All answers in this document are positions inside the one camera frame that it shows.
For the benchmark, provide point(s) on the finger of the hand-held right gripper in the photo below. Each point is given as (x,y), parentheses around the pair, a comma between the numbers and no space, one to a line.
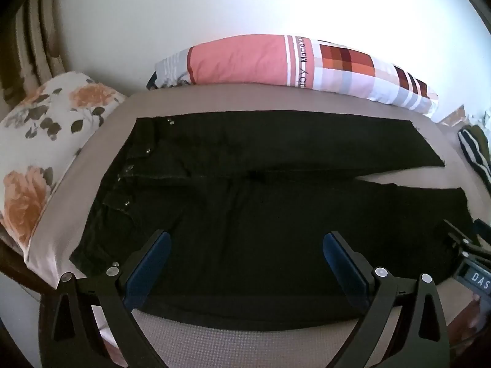
(458,234)

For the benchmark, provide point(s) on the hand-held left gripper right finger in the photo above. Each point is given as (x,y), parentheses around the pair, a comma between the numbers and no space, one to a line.
(343,264)

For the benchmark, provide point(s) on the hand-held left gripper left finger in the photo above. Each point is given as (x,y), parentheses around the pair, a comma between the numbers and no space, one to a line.
(153,257)

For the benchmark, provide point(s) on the black pants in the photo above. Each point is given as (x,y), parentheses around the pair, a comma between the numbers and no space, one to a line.
(245,184)

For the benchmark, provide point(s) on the dark striped garment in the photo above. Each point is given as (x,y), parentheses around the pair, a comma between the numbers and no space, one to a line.
(475,149)

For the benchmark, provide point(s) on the white floral pillow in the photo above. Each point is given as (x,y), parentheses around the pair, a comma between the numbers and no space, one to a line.
(46,153)

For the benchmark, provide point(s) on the pink patchwork pillow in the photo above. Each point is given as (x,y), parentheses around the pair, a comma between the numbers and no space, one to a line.
(245,59)

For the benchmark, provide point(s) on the brown striped curtain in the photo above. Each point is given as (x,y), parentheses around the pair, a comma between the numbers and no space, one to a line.
(27,38)

